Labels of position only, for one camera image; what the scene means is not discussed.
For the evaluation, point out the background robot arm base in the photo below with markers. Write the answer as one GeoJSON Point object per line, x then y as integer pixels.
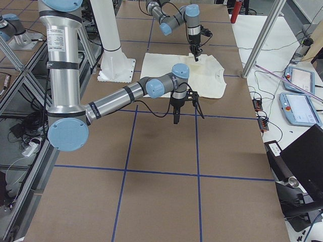
{"type": "Point", "coordinates": [13, 31]}

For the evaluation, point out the water bottle on desk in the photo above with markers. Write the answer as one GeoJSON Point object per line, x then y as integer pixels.
{"type": "Point", "coordinates": [303, 49]}

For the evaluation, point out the near blue teach pendant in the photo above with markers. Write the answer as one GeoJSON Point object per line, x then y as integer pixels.
{"type": "Point", "coordinates": [299, 110]}

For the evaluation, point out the white long-sleeve printed shirt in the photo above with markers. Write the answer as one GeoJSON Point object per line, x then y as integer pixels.
{"type": "Point", "coordinates": [206, 75]}

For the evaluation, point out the red cylinder bottle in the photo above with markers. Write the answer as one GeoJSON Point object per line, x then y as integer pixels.
{"type": "Point", "coordinates": [236, 11]}

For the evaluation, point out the aluminium frame post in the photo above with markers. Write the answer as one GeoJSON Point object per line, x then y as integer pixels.
{"type": "Point", "coordinates": [264, 33]}

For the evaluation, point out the aluminium frame rack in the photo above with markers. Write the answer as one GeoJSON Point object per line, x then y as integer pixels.
{"type": "Point", "coordinates": [25, 151]}

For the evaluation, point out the blue teach pendant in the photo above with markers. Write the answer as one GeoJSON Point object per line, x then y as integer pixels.
{"type": "Point", "coordinates": [299, 110]}
{"type": "Point", "coordinates": [301, 78]}

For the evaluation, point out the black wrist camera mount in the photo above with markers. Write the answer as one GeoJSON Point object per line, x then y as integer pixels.
{"type": "Point", "coordinates": [205, 32]}
{"type": "Point", "coordinates": [193, 97]}

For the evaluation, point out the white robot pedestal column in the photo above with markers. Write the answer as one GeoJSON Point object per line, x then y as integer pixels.
{"type": "Point", "coordinates": [115, 66]}

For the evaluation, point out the far blue teach pendant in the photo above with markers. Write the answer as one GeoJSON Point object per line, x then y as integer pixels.
{"type": "Point", "coordinates": [301, 78]}

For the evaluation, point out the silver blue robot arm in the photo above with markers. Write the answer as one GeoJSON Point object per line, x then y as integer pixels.
{"type": "Point", "coordinates": [188, 15]}
{"type": "Point", "coordinates": [68, 119]}

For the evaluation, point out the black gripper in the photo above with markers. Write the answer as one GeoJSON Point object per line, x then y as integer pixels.
{"type": "Point", "coordinates": [194, 40]}
{"type": "Point", "coordinates": [177, 103]}

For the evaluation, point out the reacher grabber stick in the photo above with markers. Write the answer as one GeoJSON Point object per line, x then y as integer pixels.
{"type": "Point", "coordinates": [291, 84]}

